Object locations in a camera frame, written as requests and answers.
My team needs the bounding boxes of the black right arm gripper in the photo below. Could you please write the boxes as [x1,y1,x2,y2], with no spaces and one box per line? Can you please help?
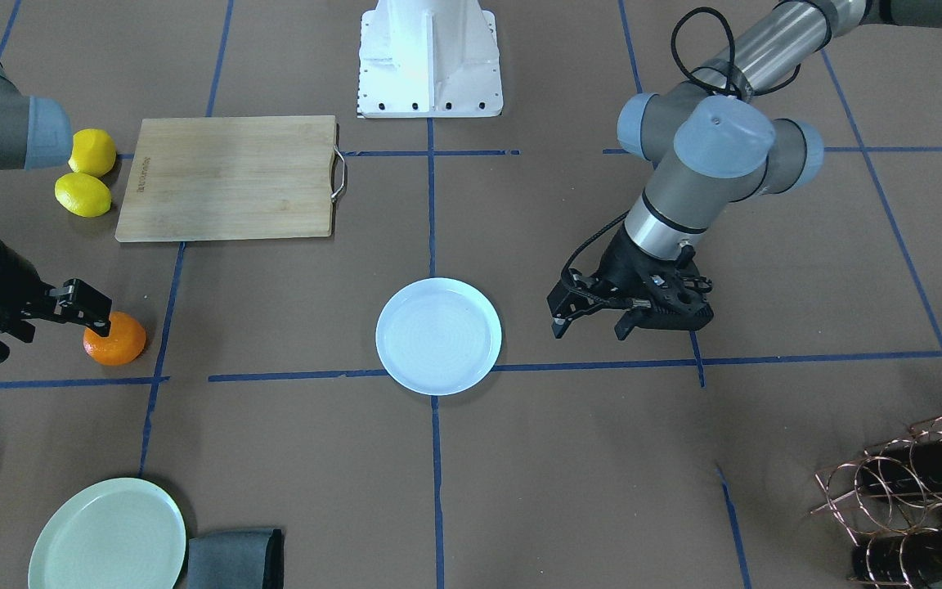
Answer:
[0,240,113,364]

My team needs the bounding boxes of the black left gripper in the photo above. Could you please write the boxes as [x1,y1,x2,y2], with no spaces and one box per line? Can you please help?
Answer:
[546,227,715,340]

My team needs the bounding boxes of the orange fruit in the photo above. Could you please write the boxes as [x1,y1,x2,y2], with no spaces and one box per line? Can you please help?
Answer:
[83,312,147,366]

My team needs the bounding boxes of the light blue plate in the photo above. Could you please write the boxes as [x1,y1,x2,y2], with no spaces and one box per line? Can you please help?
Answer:
[375,278,502,396]

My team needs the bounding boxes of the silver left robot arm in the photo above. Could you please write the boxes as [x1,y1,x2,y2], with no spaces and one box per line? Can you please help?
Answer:
[547,1,942,339]

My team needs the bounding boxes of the light green plate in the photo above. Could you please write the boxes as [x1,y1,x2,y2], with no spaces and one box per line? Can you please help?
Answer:
[27,478,187,588]

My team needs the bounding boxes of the lower yellow lemon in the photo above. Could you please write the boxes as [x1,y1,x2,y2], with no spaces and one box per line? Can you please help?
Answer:
[55,172,112,218]

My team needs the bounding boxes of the yellow lemon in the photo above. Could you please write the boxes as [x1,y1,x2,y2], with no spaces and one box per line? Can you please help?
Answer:
[55,172,112,218]
[68,129,117,178]

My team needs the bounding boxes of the upper yellow lemon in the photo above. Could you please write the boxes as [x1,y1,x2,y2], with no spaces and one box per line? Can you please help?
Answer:
[68,129,117,178]

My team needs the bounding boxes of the bamboo cutting board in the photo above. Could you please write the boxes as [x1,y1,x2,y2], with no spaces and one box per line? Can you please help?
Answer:
[115,115,347,243]

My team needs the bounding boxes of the folded grey cloth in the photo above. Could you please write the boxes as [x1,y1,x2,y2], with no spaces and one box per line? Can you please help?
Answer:
[186,527,285,588]

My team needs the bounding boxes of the dark wine bottle upper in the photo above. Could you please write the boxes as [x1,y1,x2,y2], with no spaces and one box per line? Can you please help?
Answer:
[859,439,942,498]

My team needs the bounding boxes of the dark wine bottle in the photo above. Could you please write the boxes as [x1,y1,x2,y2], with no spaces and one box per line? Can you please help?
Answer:
[851,530,942,588]
[859,439,942,498]

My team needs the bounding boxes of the dark wine bottle lower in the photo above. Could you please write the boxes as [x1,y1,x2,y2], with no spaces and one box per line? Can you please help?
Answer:
[851,530,942,588]

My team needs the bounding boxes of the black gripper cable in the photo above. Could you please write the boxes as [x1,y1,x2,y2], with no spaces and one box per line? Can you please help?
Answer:
[561,7,803,283]

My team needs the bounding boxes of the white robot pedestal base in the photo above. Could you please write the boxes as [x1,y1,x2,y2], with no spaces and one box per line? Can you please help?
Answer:
[357,1,505,119]

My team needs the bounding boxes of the copper wire bottle rack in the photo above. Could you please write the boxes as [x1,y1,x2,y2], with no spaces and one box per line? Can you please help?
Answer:
[814,415,942,588]

